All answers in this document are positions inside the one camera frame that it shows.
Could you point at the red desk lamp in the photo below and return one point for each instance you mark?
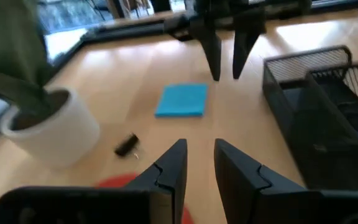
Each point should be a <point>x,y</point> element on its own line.
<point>117,182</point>

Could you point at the black mesh desk organizer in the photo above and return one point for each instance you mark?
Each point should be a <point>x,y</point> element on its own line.
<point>322,140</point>

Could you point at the blue sticky note pad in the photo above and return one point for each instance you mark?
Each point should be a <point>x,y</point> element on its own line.
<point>182,99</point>

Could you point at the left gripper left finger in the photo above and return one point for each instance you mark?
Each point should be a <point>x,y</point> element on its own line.
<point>163,193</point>

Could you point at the black binder clip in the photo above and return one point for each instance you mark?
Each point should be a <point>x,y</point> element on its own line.
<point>126,144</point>

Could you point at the green plant in white pot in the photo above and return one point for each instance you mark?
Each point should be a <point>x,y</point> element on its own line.
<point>51,133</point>

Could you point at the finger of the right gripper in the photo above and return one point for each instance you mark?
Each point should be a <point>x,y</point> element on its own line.
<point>244,43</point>
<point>213,49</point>

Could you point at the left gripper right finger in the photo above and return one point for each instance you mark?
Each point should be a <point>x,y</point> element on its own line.
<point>247,193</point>

